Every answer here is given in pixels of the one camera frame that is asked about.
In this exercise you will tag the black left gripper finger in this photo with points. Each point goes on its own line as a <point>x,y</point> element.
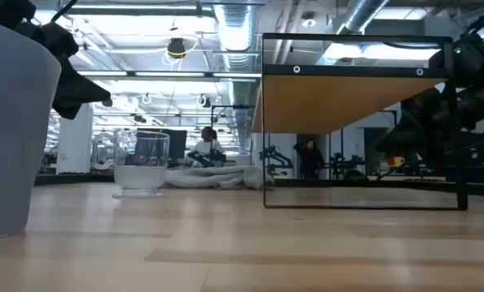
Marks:
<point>75,95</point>

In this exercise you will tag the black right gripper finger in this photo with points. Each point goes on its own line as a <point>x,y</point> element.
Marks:
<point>399,142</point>

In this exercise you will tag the grey-blue plastic cup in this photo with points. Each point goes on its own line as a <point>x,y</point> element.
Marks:
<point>14,142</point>

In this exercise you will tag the black background robot arm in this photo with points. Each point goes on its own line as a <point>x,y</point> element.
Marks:
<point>341,164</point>
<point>276,160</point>

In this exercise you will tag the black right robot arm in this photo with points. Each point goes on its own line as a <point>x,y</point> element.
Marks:
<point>481,101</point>

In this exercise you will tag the orange-yellow mug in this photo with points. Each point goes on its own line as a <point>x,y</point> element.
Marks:
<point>396,161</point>

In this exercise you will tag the black ceiling spotlight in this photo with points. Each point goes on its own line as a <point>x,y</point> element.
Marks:
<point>108,103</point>

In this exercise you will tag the white pillar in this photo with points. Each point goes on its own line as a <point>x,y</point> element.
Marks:
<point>74,138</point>

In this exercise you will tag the black equipment rack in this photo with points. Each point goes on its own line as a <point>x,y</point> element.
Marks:
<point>482,158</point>

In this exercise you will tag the person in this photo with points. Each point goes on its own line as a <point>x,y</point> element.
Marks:
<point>309,162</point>
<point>207,146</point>

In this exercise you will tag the clear glass mug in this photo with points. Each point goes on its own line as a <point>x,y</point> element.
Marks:
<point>140,178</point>

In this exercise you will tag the black computer monitor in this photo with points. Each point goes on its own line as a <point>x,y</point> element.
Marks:
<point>178,144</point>

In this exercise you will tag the grey knitted cloth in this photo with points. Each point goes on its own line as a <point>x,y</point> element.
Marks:
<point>217,176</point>

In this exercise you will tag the wooden shelf with black frame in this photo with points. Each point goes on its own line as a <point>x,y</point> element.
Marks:
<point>326,101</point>

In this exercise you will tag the silver ventilation duct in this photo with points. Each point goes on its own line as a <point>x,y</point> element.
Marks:
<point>361,16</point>
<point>235,28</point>

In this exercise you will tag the black ceiling-hung camera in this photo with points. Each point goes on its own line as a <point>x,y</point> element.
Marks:
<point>176,48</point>

